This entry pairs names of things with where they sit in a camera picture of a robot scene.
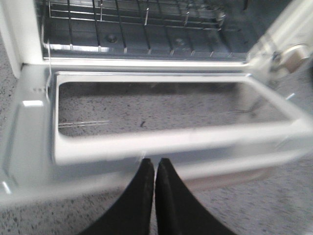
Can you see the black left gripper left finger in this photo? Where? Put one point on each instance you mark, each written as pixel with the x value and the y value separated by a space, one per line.
pixel 131 213

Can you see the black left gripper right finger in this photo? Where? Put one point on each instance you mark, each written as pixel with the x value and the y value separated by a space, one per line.
pixel 178 212

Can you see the toaster oven glass door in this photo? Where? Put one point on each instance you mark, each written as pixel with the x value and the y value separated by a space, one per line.
pixel 76 130

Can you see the white Toshiba toaster oven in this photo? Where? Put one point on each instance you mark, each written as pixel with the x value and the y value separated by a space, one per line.
pixel 268 39

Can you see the wire oven rack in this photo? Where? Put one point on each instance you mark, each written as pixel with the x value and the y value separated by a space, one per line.
pixel 132 28

